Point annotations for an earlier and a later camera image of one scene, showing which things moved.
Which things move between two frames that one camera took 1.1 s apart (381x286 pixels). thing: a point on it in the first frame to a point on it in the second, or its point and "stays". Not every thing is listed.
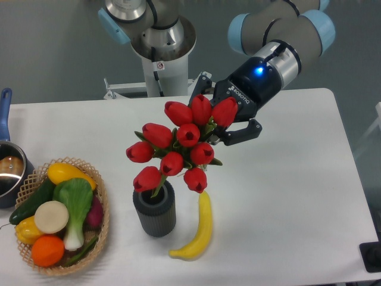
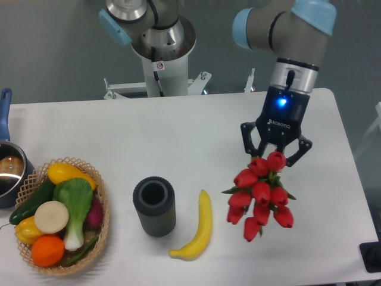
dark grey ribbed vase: (156, 215) stays
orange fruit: (47, 251) stays
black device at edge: (371, 255) stays
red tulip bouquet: (187, 148) to (259, 190)
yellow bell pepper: (27, 231) stays
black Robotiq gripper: (253, 84) to (280, 121)
